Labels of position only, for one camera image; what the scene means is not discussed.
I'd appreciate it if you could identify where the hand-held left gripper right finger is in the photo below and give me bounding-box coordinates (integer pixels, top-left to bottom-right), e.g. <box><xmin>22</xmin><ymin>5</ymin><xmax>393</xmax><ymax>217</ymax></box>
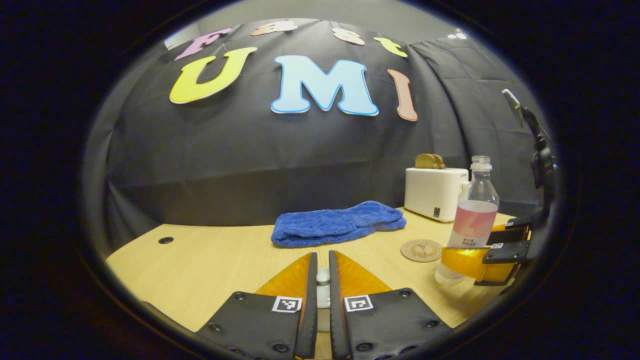
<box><xmin>328</xmin><ymin>250</ymin><xmax>453</xmax><ymax>360</ymax></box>

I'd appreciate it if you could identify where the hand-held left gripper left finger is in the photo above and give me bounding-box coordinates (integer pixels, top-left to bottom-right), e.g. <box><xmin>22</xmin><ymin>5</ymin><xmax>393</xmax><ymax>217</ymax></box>
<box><xmin>195</xmin><ymin>252</ymin><xmax>319</xmax><ymax>360</ymax></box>

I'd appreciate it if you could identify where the clear water bottle pink label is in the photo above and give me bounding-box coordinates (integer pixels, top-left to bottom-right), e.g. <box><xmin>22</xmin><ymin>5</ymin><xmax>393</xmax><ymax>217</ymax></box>
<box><xmin>434</xmin><ymin>155</ymin><xmax>500</xmax><ymax>286</ymax></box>

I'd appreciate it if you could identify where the round wooden coaster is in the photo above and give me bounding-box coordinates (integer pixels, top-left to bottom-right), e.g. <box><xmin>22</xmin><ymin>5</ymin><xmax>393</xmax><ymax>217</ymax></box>
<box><xmin>400</xmin><ymin>239</ymin><xmax>444</xmax><ymax>263</ymax></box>

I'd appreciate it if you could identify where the white toaster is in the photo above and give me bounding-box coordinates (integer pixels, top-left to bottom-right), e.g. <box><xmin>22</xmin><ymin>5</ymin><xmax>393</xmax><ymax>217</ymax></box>
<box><xmin>404</xmin><ymin>167</ymin><xmax>471</xmax><ymax>223</ymax></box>

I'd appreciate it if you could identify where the blue towel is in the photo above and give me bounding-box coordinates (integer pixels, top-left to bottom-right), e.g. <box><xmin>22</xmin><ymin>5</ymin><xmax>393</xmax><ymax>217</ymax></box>
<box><xmin>271</xmin><ymin>201</ymin><xmax>407</xmax><ymax>249</ymax></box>

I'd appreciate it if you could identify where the black backdrop cloth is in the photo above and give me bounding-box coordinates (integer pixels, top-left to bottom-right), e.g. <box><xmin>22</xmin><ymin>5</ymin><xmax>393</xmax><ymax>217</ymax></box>
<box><xmin>82</xmin><ymin>19</ymin><xmax>556</xmax><ymax>251</ymax></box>

